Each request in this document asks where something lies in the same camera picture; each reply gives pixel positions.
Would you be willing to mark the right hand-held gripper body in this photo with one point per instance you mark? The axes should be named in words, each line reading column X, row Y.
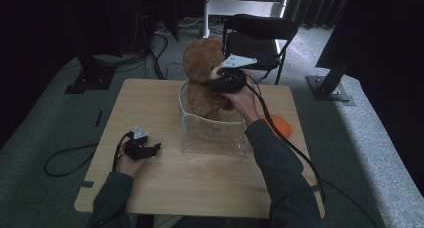
column 238, row 81

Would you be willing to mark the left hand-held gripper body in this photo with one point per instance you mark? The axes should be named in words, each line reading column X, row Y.
column 135, row 149

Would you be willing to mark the brown teddy bear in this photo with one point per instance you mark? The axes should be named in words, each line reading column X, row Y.
column 201, row 61

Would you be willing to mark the clear plastic container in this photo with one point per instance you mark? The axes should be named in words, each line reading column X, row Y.
column 213, row 138

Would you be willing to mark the orange plush toy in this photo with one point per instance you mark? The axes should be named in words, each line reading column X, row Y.
column 283, row 126

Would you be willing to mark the person's left hand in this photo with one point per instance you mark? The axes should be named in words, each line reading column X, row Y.
column 128, row 166

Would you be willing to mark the person's right hand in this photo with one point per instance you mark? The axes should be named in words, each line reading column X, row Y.
column 245, row 103

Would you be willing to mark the black folding chair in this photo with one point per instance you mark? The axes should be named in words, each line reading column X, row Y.
column 263, row 44

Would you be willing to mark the black strip on floor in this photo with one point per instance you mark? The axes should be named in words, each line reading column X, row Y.
column 99, row 119

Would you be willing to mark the black stand base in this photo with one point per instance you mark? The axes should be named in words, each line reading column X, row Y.
column 90, row 81

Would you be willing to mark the grey curtain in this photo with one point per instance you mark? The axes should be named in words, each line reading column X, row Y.
column 316, row 4

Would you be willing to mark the white desk frame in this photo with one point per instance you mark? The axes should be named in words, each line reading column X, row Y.
column 233, row 8

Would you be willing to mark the metal stand with base plate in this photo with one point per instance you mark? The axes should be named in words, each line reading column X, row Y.
column 328, row 88

